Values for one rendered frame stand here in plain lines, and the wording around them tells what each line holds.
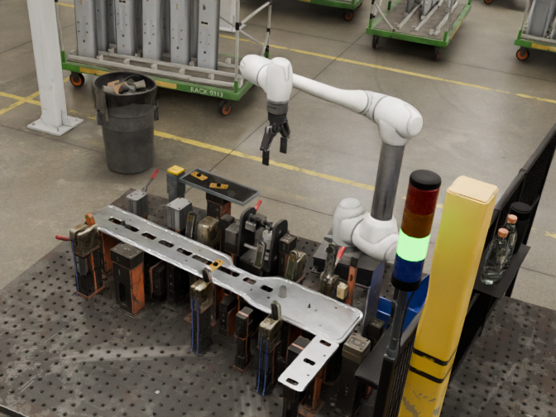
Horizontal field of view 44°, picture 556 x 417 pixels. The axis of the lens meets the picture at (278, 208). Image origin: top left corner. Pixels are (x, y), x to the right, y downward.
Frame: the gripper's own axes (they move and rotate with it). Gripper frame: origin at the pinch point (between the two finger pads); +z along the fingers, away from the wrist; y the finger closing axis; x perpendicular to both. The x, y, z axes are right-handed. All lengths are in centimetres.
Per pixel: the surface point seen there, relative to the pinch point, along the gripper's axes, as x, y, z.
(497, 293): 104, 30, 3
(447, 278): 98, 78, -30
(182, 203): -43, 8, 35
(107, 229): -67, 32, 46
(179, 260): -26, 31, 46
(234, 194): -24.2, -6.7, 30.1
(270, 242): 3.5, 5.2, 39.3
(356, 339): 62, 37, 40
